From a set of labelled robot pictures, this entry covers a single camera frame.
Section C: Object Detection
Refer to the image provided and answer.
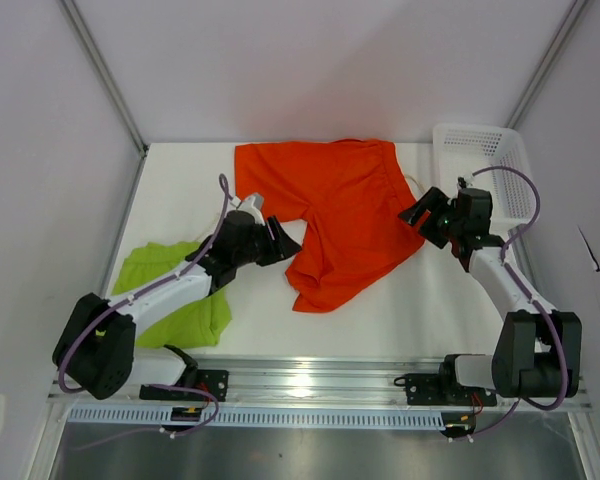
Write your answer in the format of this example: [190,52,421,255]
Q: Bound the left corner aluminium post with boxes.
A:
[57,0,148,158]

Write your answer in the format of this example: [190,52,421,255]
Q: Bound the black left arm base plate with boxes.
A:
[139,369,230,402]

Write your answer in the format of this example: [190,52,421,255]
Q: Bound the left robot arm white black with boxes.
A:
[52,210,302,400]

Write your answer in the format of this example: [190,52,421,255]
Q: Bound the aluminium frame rail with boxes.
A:
[47,355,594,412]

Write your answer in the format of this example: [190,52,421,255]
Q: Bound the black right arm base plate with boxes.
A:
[393,373,497,407]

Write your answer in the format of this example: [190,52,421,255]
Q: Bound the lime green shorts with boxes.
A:
[109,241,232,349]

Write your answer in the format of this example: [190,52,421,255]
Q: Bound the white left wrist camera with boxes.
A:
[230,193,265,225]

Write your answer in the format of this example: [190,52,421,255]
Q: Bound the orange shorts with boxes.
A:
[234,139,424,313]

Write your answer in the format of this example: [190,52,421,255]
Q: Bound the corner aluminium post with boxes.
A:
[504,0,595,130]
[57,0,148,158]

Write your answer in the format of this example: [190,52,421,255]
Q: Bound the white slotted cable duct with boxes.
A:
[68,404,445,431]

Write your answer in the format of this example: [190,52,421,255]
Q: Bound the white plastic perforated basket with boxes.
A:
[432,123,535,228]

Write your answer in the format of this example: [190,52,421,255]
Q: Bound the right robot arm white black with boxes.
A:
[399,187,582,411]

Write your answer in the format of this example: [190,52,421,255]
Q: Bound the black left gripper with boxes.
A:
[234,216,301,268]

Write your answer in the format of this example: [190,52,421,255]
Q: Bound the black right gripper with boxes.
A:
[397,187,463,250]

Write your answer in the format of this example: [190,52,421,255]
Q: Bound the right corner aluminium post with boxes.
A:
[504,0,595,130]

